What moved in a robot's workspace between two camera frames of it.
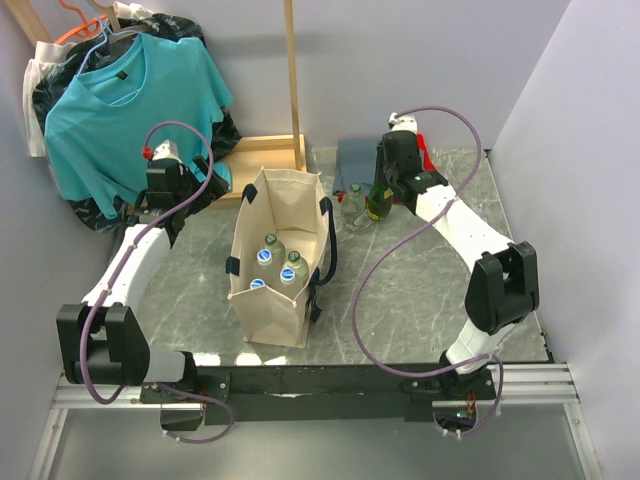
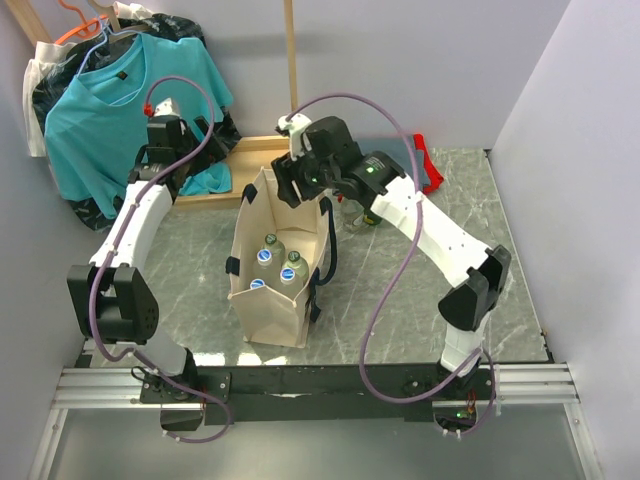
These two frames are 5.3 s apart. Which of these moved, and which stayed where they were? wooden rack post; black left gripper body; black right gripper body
Moved: black right gripper body; black left gripper body
Stayed: wooden rack post
